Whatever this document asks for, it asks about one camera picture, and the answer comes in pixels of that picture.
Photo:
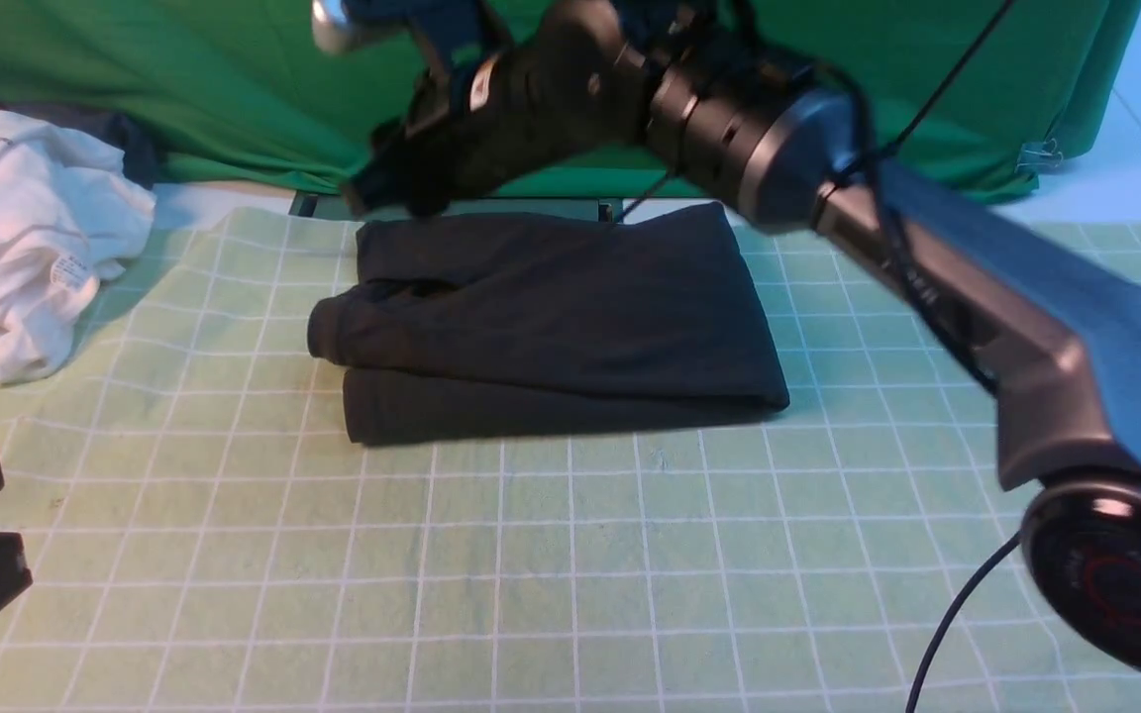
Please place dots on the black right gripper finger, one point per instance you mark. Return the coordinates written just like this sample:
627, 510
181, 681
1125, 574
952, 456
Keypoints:
396, 179

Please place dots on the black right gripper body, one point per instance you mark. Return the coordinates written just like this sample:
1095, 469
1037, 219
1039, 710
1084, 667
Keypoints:
588, 77

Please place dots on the dark gray long-sleeve shirt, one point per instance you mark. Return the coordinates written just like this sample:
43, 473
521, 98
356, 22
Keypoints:
490, 326

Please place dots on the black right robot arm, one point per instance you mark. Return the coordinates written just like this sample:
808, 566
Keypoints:
787, 141

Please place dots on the white crumpled shirt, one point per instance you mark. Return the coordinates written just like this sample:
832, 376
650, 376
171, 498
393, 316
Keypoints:
69, 222

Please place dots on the light green grid mat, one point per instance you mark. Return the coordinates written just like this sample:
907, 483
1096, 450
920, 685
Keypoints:
205, 538

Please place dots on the dark blue garment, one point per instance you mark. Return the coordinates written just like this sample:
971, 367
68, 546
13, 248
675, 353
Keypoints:
142, 161

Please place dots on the green backdrop cloth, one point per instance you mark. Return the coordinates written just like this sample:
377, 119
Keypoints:
236, 90

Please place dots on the metal binder clip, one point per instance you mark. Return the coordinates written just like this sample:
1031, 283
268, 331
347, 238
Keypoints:
1040, 157

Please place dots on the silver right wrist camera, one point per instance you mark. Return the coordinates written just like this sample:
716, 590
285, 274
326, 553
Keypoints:
334, 30

